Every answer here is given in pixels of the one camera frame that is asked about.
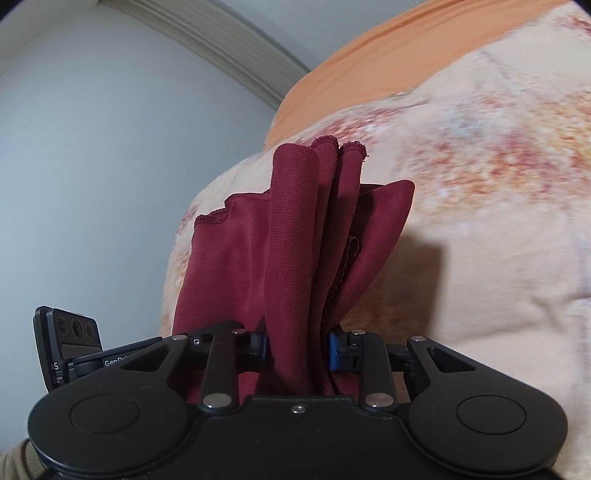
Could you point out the beige striped drape left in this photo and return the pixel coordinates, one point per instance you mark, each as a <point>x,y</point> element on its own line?
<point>225,39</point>

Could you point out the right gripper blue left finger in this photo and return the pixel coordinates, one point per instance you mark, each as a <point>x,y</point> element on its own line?
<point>259,347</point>

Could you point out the dark red knit shirt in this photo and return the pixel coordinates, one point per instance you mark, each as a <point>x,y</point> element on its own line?
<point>294,259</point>

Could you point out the floral beige quilt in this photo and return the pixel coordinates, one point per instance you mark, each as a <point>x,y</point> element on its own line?
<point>495,258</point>

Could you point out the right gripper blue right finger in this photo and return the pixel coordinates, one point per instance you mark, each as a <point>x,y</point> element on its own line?
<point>339,357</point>

